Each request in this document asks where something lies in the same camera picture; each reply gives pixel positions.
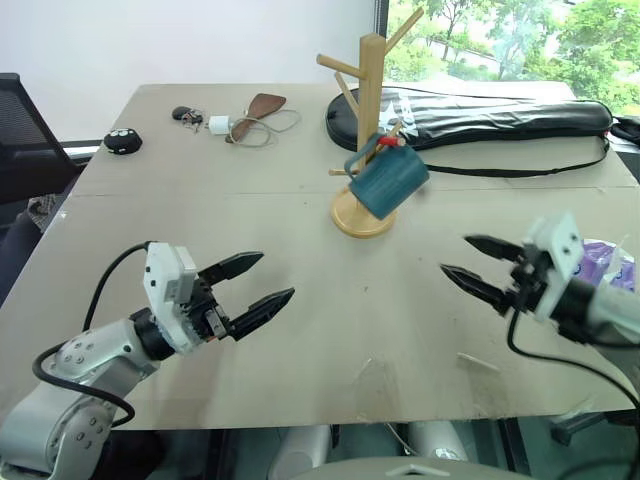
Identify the white tape strip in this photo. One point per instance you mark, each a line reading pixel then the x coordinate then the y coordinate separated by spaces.
pixel 475 360

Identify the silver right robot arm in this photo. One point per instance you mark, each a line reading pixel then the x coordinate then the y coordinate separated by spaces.
pixel 615 310

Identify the grey curved robot chest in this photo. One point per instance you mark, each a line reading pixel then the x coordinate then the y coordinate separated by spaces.
pixel 400 472

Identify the black mesh office chair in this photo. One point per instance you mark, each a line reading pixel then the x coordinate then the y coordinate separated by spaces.
pixel 25 130

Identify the grey black table clamp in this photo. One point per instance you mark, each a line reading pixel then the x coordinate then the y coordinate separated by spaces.
pixel 572 427

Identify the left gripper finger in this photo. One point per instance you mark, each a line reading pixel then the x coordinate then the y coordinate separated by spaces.
pixel 235 267
pixel 262 310

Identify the black key bunch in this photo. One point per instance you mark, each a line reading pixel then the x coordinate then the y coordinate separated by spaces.
pixel 181 113

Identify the black round remote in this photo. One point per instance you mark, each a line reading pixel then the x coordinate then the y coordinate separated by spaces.
pixel 122 141

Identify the dark window frame post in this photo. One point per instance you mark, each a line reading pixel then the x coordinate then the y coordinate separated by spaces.
pixel 382 30

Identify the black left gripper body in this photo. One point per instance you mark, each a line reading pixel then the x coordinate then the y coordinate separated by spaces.
pixel 210 320

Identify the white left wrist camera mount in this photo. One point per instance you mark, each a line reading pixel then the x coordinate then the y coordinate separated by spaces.
pixel 162 290

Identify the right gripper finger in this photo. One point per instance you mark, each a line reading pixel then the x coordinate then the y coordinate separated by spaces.
pixel 495 247
pixel 477 287

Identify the teal ceramic mug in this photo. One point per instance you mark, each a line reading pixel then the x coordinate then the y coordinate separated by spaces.
pixel 392 180

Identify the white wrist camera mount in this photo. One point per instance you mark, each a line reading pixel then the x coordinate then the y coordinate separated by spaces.
pixel 562 255
pixel 162 290

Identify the red white peg wrap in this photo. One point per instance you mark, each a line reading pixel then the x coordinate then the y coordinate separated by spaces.
pixel 387 141

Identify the purple plastic package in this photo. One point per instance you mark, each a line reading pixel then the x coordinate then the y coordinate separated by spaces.
pixel 607 265

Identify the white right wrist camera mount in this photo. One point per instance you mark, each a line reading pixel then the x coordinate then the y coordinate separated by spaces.
pixel 562 255

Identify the checkered cloth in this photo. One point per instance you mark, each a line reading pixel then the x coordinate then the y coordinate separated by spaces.
pixel 44 210

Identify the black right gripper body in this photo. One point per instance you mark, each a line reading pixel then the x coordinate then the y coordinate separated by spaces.
pixel 530 280

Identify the wooden mug tree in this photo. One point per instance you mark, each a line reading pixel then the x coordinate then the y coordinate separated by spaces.
pixel 371 85

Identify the silver rounded robot leg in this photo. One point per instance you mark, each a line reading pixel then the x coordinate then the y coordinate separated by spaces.
pixel 300 450
pixel 450 442

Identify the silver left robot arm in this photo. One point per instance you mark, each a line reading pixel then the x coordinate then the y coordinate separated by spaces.
pixel 95 350

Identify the white charger plug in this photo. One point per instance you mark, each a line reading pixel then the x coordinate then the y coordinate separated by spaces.
pixel 219 125

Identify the brown leather pouch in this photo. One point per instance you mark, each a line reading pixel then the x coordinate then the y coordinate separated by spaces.
pixel 265 105

